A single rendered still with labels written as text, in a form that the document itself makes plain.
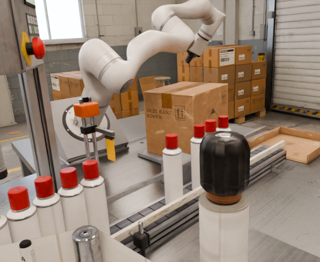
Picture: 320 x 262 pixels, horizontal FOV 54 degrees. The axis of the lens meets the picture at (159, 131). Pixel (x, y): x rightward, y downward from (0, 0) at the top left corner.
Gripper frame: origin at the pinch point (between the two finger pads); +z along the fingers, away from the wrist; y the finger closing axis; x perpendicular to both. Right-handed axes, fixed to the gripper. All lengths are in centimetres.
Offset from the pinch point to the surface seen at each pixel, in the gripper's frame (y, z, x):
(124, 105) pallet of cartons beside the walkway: -72, 146, -185
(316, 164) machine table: -17, -11, 93
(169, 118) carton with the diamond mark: 32, 7, 64
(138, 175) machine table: 39, 27, 79
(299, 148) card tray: -24, -8, 78
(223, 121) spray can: 34, -12, 90
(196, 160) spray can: 41, -2, 99
